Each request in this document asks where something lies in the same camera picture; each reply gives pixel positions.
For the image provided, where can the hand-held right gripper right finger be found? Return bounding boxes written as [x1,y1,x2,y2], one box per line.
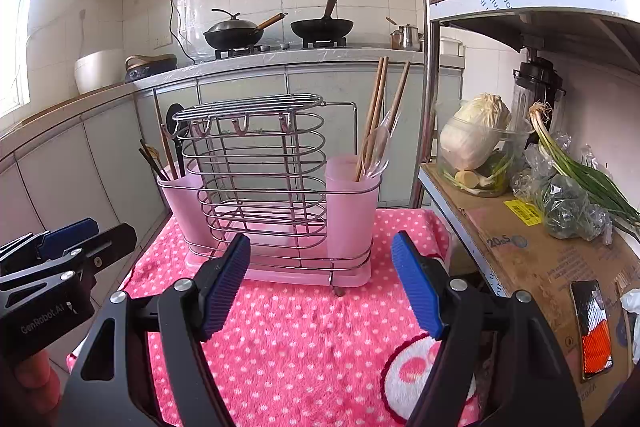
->
[391,230,587,427]

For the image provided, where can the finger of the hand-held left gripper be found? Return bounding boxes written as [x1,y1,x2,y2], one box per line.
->
[0,222,138,293]
[0,217,99,278]

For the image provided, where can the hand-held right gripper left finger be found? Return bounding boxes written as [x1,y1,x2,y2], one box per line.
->
[56,234,252,427]

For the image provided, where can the dark chopstick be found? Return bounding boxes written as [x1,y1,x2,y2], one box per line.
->
[137,147,171,182]
[138,138,173,182]

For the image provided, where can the pink utensil holder wire rack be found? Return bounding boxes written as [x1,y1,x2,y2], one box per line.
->
[157,93,383,298]

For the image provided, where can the wooden chopstick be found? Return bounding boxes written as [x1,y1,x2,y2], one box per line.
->
[356,56,386,182]
[361,56,391,182]
[369,60,412,180]
[151,88,180,182]

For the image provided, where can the black plastic spoon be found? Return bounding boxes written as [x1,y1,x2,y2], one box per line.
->
[166,103,187,180]

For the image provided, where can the clear plastic spoon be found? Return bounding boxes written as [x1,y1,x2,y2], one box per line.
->
[377,109,402,172]
[369,127,392,180]

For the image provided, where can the person's left hand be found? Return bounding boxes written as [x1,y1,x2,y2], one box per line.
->
[11,348,65,427]

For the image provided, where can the grey kitchen base cabinets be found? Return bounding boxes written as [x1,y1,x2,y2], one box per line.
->
[0,62,463,358]

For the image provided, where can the pink polka-dot blanket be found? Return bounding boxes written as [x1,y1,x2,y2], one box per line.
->
[67,207,481,427]

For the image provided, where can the cardboard box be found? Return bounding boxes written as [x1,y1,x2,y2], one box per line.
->
[430,162,640,427]

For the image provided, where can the white rice cooker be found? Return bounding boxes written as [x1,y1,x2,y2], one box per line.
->
[75,49,126,95]

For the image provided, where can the plastic bag of vegetables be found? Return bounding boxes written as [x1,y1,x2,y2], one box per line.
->
[510,132,613,242]

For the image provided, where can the napa cabbage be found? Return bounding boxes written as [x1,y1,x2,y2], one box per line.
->
[439,93,512,172]

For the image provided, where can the clear plastic bowl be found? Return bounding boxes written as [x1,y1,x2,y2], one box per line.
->
[435,99,535,198]

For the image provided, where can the smartphone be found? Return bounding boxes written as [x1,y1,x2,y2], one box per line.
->
[570,279,616,382]

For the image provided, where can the green onions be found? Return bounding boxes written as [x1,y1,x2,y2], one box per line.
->
[529,103,640,238]

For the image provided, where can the window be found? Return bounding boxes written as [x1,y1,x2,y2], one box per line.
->
[0,0,53,120]

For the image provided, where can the white crumpled bag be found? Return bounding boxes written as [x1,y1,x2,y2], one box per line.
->
[619,287,640,364]

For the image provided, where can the gas stove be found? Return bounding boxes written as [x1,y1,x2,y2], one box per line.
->
[214,38,348,60]

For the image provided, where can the metal shelf rack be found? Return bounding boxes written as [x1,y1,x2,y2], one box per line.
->
[410,0,640,293]

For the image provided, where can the black wok with lid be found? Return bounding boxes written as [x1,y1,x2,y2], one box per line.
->
[202,9,289,50]

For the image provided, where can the black blender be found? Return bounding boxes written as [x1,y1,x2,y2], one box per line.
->
[511,48,567,138]

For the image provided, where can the kitchen countertop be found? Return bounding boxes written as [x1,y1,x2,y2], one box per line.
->
[0,47,466,142]

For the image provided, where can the stainless steel kettle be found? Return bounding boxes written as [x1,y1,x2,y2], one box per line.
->
[398,23,423,52]

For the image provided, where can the black frying pan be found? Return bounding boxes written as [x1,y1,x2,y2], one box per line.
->
[290,0,355,42]

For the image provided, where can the black power cable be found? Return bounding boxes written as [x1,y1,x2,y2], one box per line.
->
[167,0,196,65]

